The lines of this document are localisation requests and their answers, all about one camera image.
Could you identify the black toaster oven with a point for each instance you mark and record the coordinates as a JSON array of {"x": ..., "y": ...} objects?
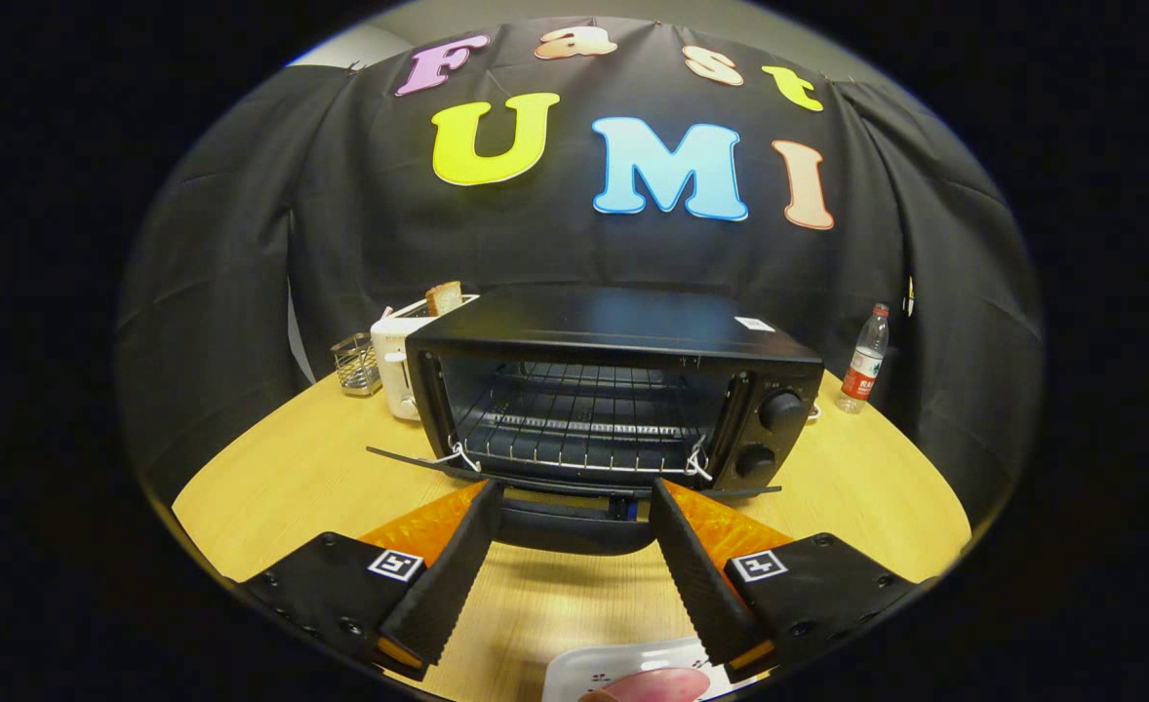
[{"x": 614, "y": 322}]

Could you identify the white pop-up toaster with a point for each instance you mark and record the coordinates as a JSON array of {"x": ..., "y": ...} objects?
[{"x": 394, "y": 366}]

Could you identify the clear plastic water bottle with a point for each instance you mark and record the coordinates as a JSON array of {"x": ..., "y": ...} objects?
[{"x": 864, "y": 361}]

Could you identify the pink ham slice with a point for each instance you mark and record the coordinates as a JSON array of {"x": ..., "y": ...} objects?
[{"x": 657, "y": 684}]

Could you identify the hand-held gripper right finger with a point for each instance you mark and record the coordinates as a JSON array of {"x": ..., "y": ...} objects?
[{"x": 696, "y": 585}]

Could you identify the white square plate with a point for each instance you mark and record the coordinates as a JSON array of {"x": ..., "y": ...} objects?
[{"x": 574, "y": 673}]

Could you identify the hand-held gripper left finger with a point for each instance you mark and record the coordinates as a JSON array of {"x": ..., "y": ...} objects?
[{"x": 453, "y": 585}]

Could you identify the black backdrop cloth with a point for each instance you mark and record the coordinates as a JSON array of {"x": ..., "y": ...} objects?
[{"x": 223, "y": 292}]

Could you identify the bread slice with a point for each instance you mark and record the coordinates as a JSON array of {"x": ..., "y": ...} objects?
[{"x": 443, "y": 297}]

